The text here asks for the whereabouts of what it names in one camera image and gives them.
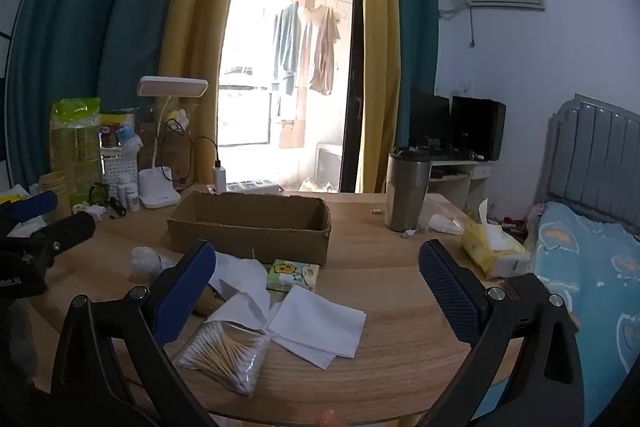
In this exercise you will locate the white small cloth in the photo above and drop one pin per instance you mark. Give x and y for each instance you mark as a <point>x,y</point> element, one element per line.
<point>240,312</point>

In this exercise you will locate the green pocket tissue packet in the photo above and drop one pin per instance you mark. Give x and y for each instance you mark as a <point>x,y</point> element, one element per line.
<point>292,274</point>

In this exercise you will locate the grey padded headboard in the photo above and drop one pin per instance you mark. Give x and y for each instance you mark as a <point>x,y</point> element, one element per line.
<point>595,157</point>

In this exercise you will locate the small white connector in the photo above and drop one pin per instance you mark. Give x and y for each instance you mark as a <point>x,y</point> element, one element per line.
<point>408,233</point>

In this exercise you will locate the narrow teal curtain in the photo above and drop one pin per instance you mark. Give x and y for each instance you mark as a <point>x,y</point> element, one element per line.
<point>417,7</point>

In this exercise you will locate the blue printed blanket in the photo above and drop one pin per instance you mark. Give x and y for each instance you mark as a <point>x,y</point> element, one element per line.
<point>585,277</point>

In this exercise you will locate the stainless steel tumbler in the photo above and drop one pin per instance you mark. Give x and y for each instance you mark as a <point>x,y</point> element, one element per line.
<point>406,192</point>

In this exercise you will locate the stack of brown paper cups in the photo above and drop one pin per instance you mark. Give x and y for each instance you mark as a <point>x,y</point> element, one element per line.
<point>54,189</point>

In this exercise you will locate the wide teal curtain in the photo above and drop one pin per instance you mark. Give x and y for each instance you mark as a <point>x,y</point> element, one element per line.
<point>90,32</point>

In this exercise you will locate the yellow tissue pack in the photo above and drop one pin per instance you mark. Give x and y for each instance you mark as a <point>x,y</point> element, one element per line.
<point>492,252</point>

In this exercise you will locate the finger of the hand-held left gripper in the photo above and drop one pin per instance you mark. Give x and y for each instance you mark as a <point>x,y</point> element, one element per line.
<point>70,228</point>
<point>32,205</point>

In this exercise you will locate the hanging beige shirt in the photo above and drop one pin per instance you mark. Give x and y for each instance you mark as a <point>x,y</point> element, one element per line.
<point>320,47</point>

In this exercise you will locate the hanging teal shirt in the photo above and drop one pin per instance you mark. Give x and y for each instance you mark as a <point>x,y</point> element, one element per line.
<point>287,42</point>

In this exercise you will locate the clear plastic bag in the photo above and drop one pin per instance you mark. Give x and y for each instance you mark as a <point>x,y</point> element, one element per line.
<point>146,263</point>

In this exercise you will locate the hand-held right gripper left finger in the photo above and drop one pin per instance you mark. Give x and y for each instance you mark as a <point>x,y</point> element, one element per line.
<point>186,292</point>

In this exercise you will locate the narrow yellow curtain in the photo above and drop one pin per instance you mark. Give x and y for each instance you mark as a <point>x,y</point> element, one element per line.
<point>380,57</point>

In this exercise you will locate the white computer desk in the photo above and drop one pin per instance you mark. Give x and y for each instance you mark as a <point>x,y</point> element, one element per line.
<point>457,169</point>

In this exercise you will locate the black flashlight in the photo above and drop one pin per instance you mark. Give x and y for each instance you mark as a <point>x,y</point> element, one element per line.
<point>116,208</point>

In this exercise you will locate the bag of cotton swabs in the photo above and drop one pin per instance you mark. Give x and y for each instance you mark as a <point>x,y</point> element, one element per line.
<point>225,357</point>

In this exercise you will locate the green packet stack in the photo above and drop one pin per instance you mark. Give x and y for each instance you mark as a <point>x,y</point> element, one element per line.
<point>75,142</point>

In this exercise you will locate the white pill bottle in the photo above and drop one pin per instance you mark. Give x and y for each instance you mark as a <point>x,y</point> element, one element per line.
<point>123,189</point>
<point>133,199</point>

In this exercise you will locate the white power strip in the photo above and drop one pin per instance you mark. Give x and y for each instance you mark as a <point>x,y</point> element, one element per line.
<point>252,186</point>

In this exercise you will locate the white desk lamp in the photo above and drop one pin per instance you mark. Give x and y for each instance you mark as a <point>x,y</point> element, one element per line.
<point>159,189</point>

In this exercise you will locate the white charger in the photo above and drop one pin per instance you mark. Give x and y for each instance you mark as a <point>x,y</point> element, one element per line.
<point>219,177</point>

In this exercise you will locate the white crumpled bag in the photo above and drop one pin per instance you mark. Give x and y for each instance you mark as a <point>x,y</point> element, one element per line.
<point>445,223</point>

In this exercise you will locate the white perforated basket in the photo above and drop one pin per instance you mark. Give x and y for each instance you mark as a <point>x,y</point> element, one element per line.
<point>119,167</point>

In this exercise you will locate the black computer monitor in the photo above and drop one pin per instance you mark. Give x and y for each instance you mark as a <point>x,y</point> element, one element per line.
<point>429,119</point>

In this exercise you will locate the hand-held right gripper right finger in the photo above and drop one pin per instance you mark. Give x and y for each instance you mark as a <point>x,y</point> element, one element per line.
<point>450,292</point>

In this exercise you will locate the brown cardboard box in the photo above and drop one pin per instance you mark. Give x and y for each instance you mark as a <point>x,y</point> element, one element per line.
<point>250,234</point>

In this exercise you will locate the wide yellow curtain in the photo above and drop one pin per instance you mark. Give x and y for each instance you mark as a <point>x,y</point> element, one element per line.
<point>200,32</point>

